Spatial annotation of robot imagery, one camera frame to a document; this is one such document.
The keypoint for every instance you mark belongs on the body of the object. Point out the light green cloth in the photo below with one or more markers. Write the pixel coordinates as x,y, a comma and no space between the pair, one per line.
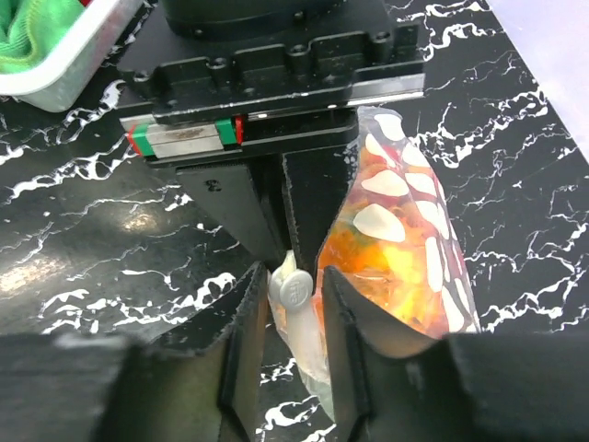
31,29

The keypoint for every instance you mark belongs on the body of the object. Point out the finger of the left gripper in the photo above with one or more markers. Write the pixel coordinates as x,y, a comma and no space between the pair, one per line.
246,201

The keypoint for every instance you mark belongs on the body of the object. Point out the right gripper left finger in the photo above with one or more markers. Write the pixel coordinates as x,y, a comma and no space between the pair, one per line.
200,380

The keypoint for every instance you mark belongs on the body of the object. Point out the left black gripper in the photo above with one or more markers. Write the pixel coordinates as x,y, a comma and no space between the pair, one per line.
218,90

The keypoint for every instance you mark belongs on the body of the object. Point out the polka dot zip top bag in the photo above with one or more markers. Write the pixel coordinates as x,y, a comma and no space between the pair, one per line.
394,241

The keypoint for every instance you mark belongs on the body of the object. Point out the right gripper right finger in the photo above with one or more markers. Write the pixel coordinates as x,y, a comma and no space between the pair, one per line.
388,381

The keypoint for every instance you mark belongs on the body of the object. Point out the white cloth bin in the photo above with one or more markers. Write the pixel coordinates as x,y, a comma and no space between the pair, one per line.
55,84

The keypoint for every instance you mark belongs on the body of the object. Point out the black marble pattern mat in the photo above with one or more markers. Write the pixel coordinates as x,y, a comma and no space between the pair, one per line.
101,252

